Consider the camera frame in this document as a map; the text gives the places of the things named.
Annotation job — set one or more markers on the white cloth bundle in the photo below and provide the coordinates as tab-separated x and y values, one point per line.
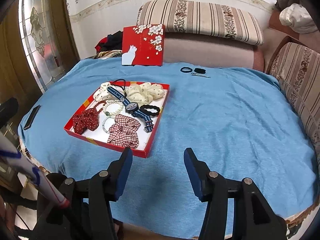
297	17

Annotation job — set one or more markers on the striped floral sofa back cushion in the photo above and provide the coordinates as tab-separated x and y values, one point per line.
200	17

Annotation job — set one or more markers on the striped floral sofa side cushion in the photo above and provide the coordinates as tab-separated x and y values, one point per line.
300	80

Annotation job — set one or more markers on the pile of dark clothes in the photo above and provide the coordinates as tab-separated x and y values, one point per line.
112	40

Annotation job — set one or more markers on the wooden door with glass panel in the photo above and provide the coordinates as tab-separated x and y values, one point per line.
37	42

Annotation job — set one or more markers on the white cherry-print scrunchie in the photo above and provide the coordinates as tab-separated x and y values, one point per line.
101	93

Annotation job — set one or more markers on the cream sheer dotted scrunchie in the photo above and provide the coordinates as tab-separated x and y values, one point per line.
150	91

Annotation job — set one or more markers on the red tray box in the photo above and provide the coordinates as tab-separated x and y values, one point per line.
143	143

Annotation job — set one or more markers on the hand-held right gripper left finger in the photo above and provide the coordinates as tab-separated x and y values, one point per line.
125	175

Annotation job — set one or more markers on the red white-dotted scrunchie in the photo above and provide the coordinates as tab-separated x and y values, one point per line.
86	120

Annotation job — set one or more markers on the beige patterned blanket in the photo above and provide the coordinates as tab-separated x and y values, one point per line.
107	54

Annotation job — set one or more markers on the red plaid scrunchie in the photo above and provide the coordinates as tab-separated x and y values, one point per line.
125	136

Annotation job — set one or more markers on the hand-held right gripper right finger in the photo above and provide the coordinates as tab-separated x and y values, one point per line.
193	177

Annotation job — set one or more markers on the brown sofa armrest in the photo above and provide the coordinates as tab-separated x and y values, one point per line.
274	22

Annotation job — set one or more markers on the blue blanket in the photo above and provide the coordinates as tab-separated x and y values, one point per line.
225	117

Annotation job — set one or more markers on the red cat-print box lid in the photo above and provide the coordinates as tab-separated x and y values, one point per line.
142	47

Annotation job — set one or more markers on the black smartphone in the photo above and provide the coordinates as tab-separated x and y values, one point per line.
32	117

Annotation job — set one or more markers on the pink sofa seat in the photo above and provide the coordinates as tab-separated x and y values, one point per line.
212	52

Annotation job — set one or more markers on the white blue-marked rod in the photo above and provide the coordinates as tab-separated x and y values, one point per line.
45	182

